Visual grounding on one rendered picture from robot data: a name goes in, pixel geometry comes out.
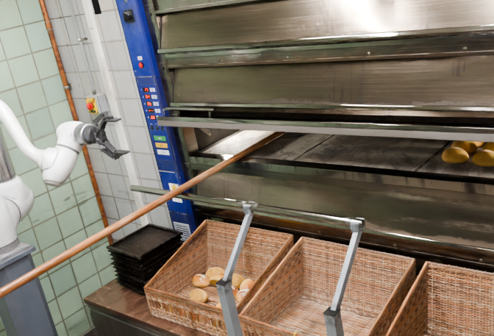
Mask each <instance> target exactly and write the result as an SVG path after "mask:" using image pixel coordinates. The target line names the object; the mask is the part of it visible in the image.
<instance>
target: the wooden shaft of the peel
mask: <svg viewBox="0 0 494 336"><path fill-rule="evenodd" d="M284 133H285V132H274V133H272V134H270V135H269V136H267V137H264V138H263V139H261V140H259V141H258V142H256V143H254V144H253V145H251V146H249V147H248V148H246V149H243V150H242V151H240V152H238V153H237V154H235V155H233V156H232V157H230V158H228V159H227V160H224V161H223V162H221V163H219V164H217V165H216V166H214V167H212V168H211V169H209V170H207V171H205V172H204V173H202V174H200V175H198V176H196V177H195V178H193V179H191V180H190V181H188V182H186V183H184V184H183V185H180V186H179V187H177V188H175V189H174V190H172V191H170V192H169V193H166V194H165V195H164V196H161V197H159V198H158V199H156V200H154V201H153V202H151V203H149V204H147V205H146V206H144V207H142V208H140V209H139V210H137V211H135V212H133V213H132V214H130V215H128V216H126V217H125V218H122V219H121V220H119V221H117V222H116V223H114V224H112V225H111V226H108V227H107V228H106V229H103V230H101V231H100V232H98V233H96V234H95V235H93V236H91V237H89V238H88V239H86V240H84V241H82V242H81V243H79V244H77V245H75V246H74V247H72V248H70V249H69V250H67V251H64V252H63V253H61V254H59V255H58V256H56V257H54V258H53V259H51V260H49V261H48V262H45V263H43V264H42V265H40V266H38V267H37V268H35V269H33V270H32V271H30V272H28V273H27V274H24V275H23V276H21V277H19V278H17V279H16V280H14V281H12V282H11V283H9V284H7V285H5V286H4V287H2V288H0V299H1V298H3V297H5V296H6V295H8V294H9V293H11V292H13V291H14V290H17V289H18V288H20V287H22V286H23V285H25V284H26V283H28V282H31V281H32V280H33V279H35V278H37V277H39V276H40V275H42V274H44V273H45V272H47V271H49V270H51V269H52V268H54V267H56V266H58V265H59V264H61V263H62V262H65V261H66V260H68V259H70V258H71V257H73V256H75V255H76V254H78V253H79V252H81V251H84V250H85V249H87V248H88V247H90V246H92V245H93V244H95V243H97V242H99V241H100V240H102V239H104V238H105V237H107V236H109V235H111V234H112V233H114V232H116V231H118V230H119V229H121V228H123V227H124V226H126V225H128V224H130V223H131V222H133V221H135V220H137V219H138V218H140V217H141V216H143V215H145V214H146V213H148V212H150V211H152V210H154V209H155V208H157V207H158V206H160V205H162V204H164V203H165V202H167V201H169V200H171V199H172V198H174V197H176V196H178V195H179V194H181V193H183V192H185V191H186V190H188V189H190V188H191V187H193V186H194V185H197V184H198V183H199V182H202V181H203V180H205V179H207V178H208V177H210V176H212V175H213V174H216V173H217V172H219V171H220V170H222V169H224V168H225V167H227V166H229V165H231V164H232V163H234V162H236V161H238V160H239V159H241V158H243V157H244V156H246V155H247V154H250V153H251V152H253V151H255V150H256V149H258V148H260V147H261V146H264V145H265V144H266V143H269V142H270V141H272V140H273V139H275V138H277V137H278V136H280V135H282V134H284Z"/></svg>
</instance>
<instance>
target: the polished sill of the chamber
mask: <svg viewBox="0 0 494 336"><path fill-rule="evenodd" d="M232 156H233V155H225V154H209V153H201V152H196V153H195V154H192V155H190V156H189V158H190V163H192V164H199V165H212V166H216V165H217V164H219V163H221V162H223V161H224V160H227V159H228V158H230V157H232ZM227 168H240V169H248V170H255V171H268V172H276V173H283V174H296V175H304V176H317V177H324V178H332V179H345V180H352V181H360V182H373V183H380V184H388V185H401V186H408V187H421V188H429V189H436V190H450V191H457V192H464V193H478V194H485V195H492V196H494V178H487V177H478V176H462V175H453V174H437V173H429V172H420V171H403V170H395V169H386V168H369V167H361V166H352V165H335V164H327V163H318V162H302V161H293V160H277V159H268V158H259V157H243V158H241V159H239V160H238V161H236V162H234V163H232V164H231V165H229V166H227Z"/></svg>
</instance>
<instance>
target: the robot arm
mask: <svg viewBox="0 0 494 336"><path fill-rule="evenodd" d="M0 120H1V122H2V123H3V124H4V126H5V128H6V130H7V131H8V132H9V134H10V136H11V137H12V139H13V140H14V142H15V144H16V145H17V147H18V148H19V149H20V151H21V152H22V153H23V154H24V156H26V157H27V158H28V159H30V160H31V161H33V162H35V163H36V164H38V165H39V167H40V170H42V171H43V174H42V177H43V181H44V182H45V183H46V184H47V185H51V186H55V187H58V186H60V185H63V184H64V183H65V182H66V181H67V179H68V177H69V176H70V175H71V173H72V171H73V169H74V167H75V164H76V161H77V158H78V156H79V153H80V151H81V150H82V148H83V147H84V145H91V144H99V145H100V146H101V148H100V149H99V151H102V152H104V153H105V154H106V155H108V156H109V157H111V158H112V159H114V160H116V159H118V158H120V157H119V156H122V155H125V154H128V153H129V152H130V151H128V150H120V149H119V150H117V149H116V148H115V147H114V146H113V145H112V144H111V143H110V141H109V140H108V139H107V136H106V132H105V131H104V130H105V127H106V124H107V122H117V121H120V120H121V118H113V116H112V115H108V114H107V111H104V112H101V113H100V114H99V115H98V116H97V117H96V118H95V119H93V120H92V121H91V122H92V123H94V125H93V124H84V123H82V122H79V121H69V122H65V123H63V124H60V125H59V126H58V127H57V131H56V135H57V139H58V140H57V145H56V146H55V148H47V149H44V150H42V149H37V148H36V147H34V146H33V145H32V144H31V142H30V141H29V138H28V137H27V136H26V134H25V132H24V130H23V129H22V127H21V125H20V124H19V122H18V120H17V118H16V117H15V115H14V113H13V112H12V110H11V109H10V108H9V107H8V106H7V105H6V104H5V103H4V102H3V101H2V100H0ZM100 120H101V123H100V125H98V123H99V121H100ZM105 141H106V142H105ZM34 202H35V197H34V193H33V192H32V190H31V188H30V187H29V186H28V185H26V184H25V183H24V181H23V180H22V178H21V177H19V176H17V175H15V174H14V171H13V169H12V166H11V163H10V159H9V157H8V154H7V150H6V148H5V145H4V141H3V139H2V136H1V133H0V263H2V262H4V261H5V260H7V259H9V258H11V257H13V256H15V255H16V254H18V253H20V252H22V251H24V250H27V249H29V248H30V245H29V244H28V243H22V242H20V240H19V239H18V236H17V233H16V229H17V226H18V223H20V222H21V221H22V220H23V219H24V218H25V217H26V216H27V215H28V214H29V212H30V211H31V209H32V207H33V205H34Z"/></svg>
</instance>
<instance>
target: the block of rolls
mask: <svg viewBox="0 0 494 336"><path fill-rule="evenodd" d="M483 145H484V142H479V141H463V140H456V141H454V142H453V144H452V146H451V147H450V148H447V149H446V150H445V151H444V152H443V154H442V158H443V160H444V161H445V162H449V163H460V162H466V161H467V160H468V155H469V154H473V153H475V152H476V151H477V147H480V146H483ZM472 161H473V163H474V164H475V165H478V166H486V167H490V166H494V142H488V143H486V144H485V145H484V148H483V150H481V151H478V152H476V153H475V154H474V155H473V159H472Z"/></svg>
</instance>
